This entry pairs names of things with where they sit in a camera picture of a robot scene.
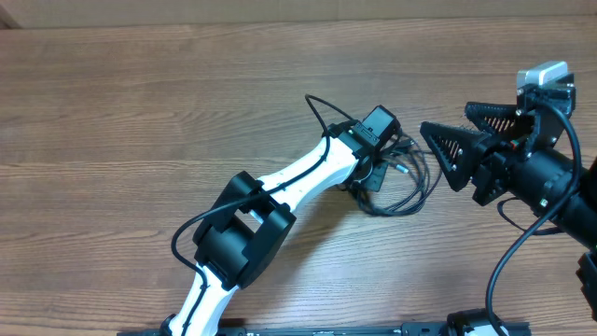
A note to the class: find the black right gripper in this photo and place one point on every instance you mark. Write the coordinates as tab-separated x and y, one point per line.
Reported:
473	151

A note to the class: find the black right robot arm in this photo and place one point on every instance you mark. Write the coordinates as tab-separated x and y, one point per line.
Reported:
555	185

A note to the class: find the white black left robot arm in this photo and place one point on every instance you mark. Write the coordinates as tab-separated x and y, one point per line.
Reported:
240	235

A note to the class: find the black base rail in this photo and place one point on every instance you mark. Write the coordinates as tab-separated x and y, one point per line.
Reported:
464	323

